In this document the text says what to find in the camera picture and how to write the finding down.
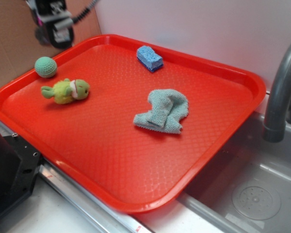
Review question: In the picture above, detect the silver metal rail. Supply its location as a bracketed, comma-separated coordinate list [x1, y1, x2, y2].
[0, 114, 151, 233]

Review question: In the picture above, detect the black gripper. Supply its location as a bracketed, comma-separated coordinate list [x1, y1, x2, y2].
[26, 0, 74, 49]

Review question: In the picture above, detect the green plush frog toy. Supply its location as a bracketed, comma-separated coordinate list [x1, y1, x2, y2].
[41, 78, 90, 104]

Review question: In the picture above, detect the blue sponge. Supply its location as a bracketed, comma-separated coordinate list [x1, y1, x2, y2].
[136, 46, 164, 72]

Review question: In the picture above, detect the black coiled cable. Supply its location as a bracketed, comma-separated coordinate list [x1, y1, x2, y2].
[71, 0, 99, 24]

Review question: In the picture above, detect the red plastic tray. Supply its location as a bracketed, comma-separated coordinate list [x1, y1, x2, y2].
[0, 35, 266, 214]

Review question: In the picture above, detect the grey plastic sink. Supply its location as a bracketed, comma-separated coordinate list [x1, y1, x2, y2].
[178, 113, 291, 233]

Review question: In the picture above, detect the brown cardboard panel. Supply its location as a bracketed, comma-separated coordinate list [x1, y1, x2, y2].
[0, 0, 102, 94]

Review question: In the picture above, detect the grey faucet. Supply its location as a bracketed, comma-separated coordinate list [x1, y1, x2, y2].
[262, 45, 291, 143]

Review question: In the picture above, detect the green foam ball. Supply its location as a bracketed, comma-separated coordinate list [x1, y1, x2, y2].
[34, 57, 57, 78]

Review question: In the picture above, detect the light blue folded cloth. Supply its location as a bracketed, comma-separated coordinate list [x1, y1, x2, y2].
[133, 89, 189, 134]

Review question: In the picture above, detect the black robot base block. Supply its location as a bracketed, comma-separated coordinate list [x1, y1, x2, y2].
[0, 133, 41, 218]

